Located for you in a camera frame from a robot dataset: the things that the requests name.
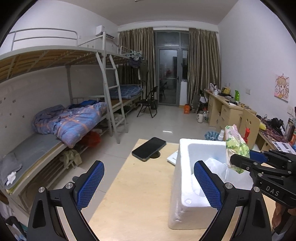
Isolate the orange bag on floor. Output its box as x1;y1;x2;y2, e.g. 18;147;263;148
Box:
184;104;191;114

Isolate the brown right curtain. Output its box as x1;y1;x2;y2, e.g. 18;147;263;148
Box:
187;28;221;104

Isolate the anime girl poster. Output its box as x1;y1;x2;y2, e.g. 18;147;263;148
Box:
274;74;290;102

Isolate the white towel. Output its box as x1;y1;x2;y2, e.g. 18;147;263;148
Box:
190;158;227;197

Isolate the wooden desk with drawers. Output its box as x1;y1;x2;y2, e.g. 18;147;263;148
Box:
205;90;256;132

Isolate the black smartphone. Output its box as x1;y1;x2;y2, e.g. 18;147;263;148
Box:
132;137;167;162

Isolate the blue trash bin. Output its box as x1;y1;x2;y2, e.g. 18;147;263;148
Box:
204;131;220;141

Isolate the metal bunk bed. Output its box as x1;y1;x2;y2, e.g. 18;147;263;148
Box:
0;27;149;209

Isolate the brown left curtain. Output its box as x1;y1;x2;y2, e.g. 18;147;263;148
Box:
118;27;156;95

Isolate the blue patterned quilt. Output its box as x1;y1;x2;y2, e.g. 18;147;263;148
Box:
32;102;107;148

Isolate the brown curtain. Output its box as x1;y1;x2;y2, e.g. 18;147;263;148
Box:
118;27;156;95
187;28;221;104

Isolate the white paper sheet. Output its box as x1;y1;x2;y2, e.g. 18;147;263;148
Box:
273;142;295;155

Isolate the white foam box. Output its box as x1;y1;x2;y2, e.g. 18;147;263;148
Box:
168;138;253;230

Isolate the black folding chair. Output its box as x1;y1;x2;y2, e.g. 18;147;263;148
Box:
137;86;158;118

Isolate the green tissue pack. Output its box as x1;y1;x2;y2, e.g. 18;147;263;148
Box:
225;125;250;174

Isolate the wall air conditioner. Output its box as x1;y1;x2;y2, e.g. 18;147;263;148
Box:
95;25;115;40

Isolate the clear spray bottle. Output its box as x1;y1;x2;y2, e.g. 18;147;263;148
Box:
217;130;225;141

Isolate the glass balcony door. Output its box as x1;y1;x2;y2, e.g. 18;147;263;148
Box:
154;31;189;106

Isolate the white kettle jug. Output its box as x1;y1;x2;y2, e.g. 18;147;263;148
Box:
197;111;204;123

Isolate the right hand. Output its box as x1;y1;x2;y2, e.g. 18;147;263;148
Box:
272;202;286;228

